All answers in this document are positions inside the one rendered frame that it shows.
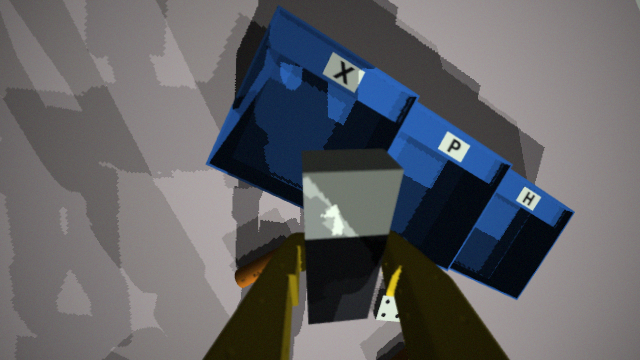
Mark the orange 9 v battery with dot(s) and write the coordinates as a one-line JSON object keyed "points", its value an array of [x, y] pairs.
{"points": [[401, 355]]}

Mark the blue rack of three bins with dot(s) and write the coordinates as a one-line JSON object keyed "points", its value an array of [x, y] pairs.
{"points": [[282, 109]]}

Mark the white domino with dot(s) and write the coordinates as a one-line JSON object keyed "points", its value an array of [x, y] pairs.
{"points": [[385, 308]]}

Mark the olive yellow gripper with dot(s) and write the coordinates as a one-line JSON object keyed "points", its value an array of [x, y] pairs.
{"points": [[437, 321]]}

